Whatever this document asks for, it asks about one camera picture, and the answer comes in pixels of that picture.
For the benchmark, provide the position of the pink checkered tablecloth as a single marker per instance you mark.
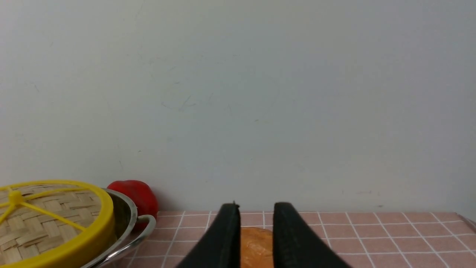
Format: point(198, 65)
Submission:
point(364, 240)

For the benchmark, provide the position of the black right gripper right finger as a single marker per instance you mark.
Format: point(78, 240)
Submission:
point(296, 245)

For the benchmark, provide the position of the stainless steel pot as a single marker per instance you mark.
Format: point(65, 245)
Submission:
point(126, 218)

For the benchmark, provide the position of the yellow bamboo steamer lid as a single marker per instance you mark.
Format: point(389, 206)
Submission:
point(54, 224)

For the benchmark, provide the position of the red bell pepper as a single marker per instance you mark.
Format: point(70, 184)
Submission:
point(140, 193)

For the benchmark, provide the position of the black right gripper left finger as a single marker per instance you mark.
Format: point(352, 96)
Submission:
point(220, 245)

